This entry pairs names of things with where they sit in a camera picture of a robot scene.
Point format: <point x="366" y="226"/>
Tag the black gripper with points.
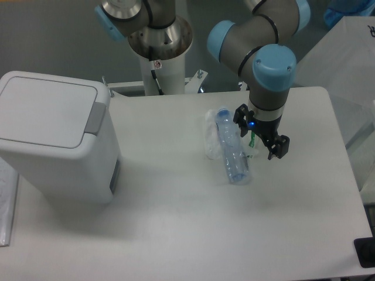
<point x="278" y="145"/>

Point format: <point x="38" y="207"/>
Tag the white plastic trash can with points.
<point x="58" y="134"/>

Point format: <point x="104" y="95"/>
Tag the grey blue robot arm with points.
<point x="253" y="50"/>

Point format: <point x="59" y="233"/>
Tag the clear plastic water bottle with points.
<point x="234" y="156"/>

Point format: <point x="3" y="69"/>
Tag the clear plastic wrapper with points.
<point x="211" y="140"/>

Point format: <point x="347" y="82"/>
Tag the blue object top right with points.
<point x="336" y="10"/>

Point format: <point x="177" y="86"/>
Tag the metal clamp bolt left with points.
<point x="110" y="90"/>

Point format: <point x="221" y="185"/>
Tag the black device at corner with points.
<point x="365" y="251"/>

